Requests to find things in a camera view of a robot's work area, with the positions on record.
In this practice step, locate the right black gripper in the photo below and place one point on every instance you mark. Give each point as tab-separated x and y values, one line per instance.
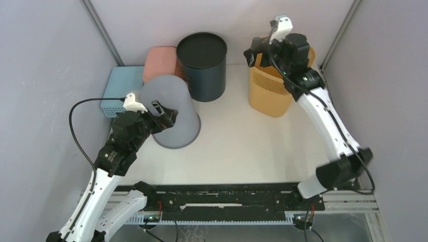
258	45

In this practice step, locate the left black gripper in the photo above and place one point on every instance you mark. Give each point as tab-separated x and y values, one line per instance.
166	119

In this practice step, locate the grey bin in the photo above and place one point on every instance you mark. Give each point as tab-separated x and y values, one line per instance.
168	96

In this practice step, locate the yellow perforated bin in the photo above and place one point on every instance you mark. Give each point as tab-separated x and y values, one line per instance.
268	92

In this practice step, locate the dark blue cylindrical bin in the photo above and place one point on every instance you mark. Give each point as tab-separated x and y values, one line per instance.
202	58

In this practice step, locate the pink plastic basket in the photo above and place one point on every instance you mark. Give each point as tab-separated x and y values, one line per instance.
161	60

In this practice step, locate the blue plastic basket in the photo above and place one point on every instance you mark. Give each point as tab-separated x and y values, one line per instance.
122	80

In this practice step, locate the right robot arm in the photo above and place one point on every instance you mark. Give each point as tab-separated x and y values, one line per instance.
346	158

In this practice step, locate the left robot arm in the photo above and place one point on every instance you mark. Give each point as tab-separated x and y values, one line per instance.
130	130

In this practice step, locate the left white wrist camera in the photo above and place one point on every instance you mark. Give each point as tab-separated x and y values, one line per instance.
132	103

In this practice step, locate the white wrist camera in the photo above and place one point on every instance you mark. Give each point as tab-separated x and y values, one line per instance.
132	103
281	26

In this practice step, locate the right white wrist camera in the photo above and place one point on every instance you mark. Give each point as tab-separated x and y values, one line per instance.
281	26

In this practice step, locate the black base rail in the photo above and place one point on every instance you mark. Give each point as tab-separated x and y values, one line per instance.
235	201

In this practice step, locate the white slotted cable duct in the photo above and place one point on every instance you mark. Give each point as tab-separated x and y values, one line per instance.
141	219

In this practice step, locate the aluminium frame rail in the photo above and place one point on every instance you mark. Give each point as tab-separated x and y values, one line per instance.
341	202

